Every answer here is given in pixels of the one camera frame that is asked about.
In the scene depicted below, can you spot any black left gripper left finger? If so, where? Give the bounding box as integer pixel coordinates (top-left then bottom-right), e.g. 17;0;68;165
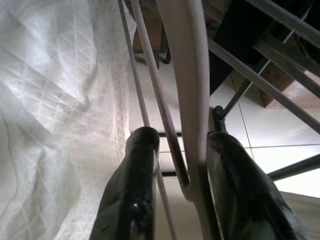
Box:
88;126;161;240

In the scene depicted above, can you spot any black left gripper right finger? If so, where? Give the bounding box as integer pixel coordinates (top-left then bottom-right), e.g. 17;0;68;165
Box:
206;131;315;240

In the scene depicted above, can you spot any black metal clothes rack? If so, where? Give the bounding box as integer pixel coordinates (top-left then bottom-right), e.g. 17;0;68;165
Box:
157;27;320;181

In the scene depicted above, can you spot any wrapped brown cardboard box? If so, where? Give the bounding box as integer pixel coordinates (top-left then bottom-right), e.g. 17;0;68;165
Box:
243;61;303;110

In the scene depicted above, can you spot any white quilted shirt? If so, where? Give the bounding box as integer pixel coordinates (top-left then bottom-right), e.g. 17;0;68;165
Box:
0;0;141;240

